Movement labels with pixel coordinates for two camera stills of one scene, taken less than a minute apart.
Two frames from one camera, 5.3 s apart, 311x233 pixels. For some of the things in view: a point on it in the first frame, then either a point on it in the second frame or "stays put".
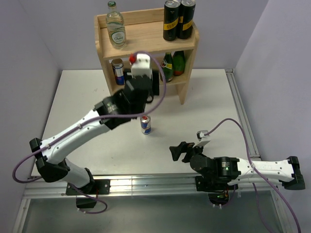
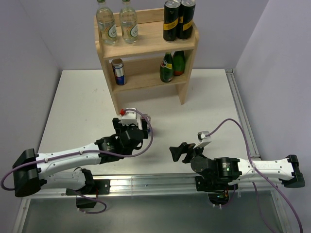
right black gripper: [184, 147] stays put
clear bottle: [115, 26] → [106, 24]
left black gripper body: [154, 90] → [119, 128]
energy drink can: [146, 124] stays put
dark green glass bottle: [179, 62] stays put
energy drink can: [118, 66] stays put
